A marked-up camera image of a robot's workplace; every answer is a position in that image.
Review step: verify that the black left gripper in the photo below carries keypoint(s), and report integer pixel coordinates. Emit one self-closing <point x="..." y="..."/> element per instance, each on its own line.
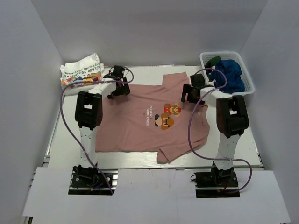
<point x="124" y="89"/>

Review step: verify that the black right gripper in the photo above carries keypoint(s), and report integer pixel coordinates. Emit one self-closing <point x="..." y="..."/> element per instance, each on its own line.
<point x="188" y="89"/>

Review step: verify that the white and green t shirt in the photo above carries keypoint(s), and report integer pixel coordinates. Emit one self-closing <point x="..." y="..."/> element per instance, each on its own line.
<point x="211" y="64"/>

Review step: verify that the pink printed t shirt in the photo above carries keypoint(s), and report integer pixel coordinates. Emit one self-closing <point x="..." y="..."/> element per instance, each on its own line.
<point x="152" y="118"/>

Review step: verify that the blue t shirt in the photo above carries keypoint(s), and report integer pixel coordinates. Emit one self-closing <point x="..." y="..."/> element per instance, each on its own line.
<point x="232" y="71"/>

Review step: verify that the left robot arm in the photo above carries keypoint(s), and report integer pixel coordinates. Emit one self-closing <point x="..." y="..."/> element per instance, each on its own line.
<point x="89" y="110"/>

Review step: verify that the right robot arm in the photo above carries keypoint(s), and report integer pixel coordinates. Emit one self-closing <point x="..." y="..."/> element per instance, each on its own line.
<point x="231" y="120"/>

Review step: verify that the folded white printed t shirt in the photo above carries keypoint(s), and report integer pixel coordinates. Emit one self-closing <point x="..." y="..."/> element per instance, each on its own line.
<point x="82" y="73"/>

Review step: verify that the white plastic basket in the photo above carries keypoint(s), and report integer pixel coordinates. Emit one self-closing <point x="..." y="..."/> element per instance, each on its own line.
<point x="225" y="55"/>

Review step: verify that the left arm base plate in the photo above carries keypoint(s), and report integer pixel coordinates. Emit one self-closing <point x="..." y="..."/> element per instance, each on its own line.
<point x="88" y="181"/>

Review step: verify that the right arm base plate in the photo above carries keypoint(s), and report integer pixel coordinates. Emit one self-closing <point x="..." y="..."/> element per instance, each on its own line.
<point x="207" y="187"/>

